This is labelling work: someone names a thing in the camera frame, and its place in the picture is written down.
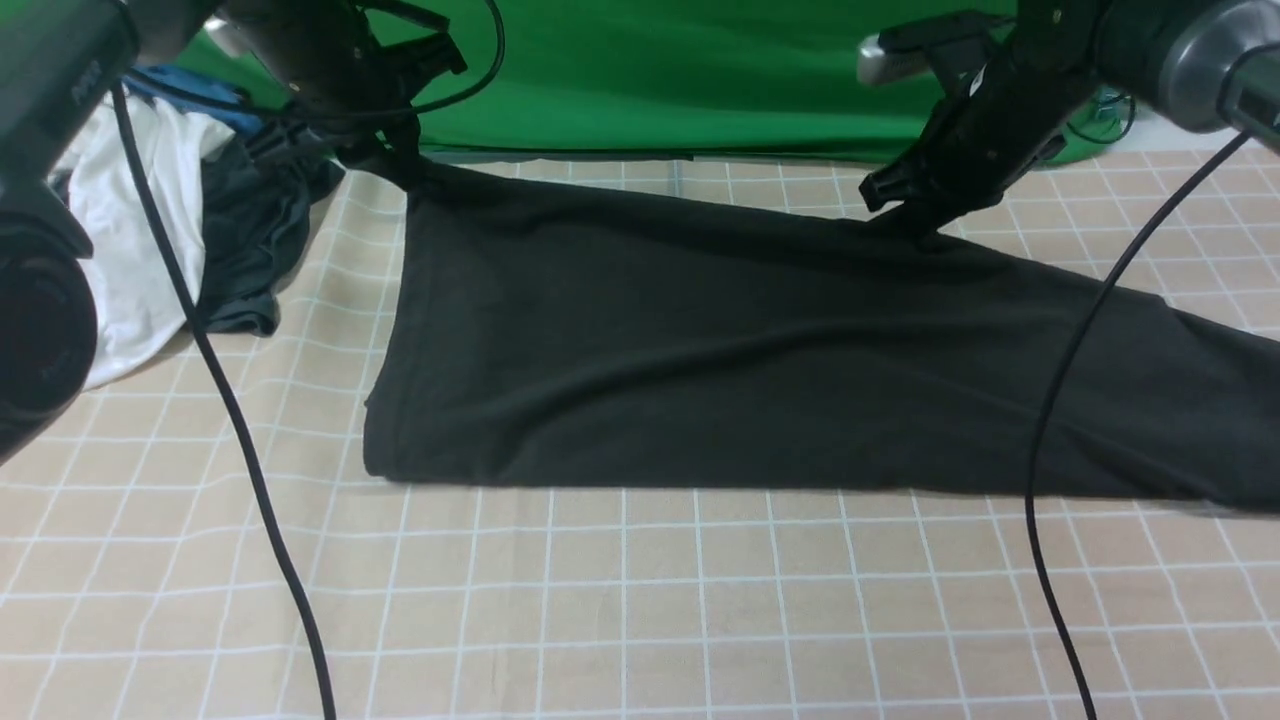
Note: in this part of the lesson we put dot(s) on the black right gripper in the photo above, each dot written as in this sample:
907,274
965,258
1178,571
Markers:
1007,119

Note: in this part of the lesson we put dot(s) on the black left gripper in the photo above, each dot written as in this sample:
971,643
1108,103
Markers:
355,91

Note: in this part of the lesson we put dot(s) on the dark gray long-sleeve shirt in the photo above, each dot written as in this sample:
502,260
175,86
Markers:
548,335

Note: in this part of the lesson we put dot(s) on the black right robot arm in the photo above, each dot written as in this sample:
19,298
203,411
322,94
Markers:
1201,65

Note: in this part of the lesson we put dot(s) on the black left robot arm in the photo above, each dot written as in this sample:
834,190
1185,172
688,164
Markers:
60,60

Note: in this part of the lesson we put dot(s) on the white crumpled shirt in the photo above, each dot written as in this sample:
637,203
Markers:
137,310

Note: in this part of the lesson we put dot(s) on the dark teal crumpled garment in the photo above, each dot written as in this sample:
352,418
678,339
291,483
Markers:
256,227

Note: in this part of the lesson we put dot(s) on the green backdrop cloth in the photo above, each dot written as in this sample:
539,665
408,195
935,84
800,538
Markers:
691,78

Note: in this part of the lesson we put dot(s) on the blue binder clip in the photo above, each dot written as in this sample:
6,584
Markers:
1112,117

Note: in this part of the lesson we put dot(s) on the blue crumpled garment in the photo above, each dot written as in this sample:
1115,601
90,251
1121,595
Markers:
188,90

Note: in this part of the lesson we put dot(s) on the beige checkered tablecloth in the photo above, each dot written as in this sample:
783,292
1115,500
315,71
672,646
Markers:
138,582

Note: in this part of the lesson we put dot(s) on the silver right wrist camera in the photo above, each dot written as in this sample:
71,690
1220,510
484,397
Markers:
950,47

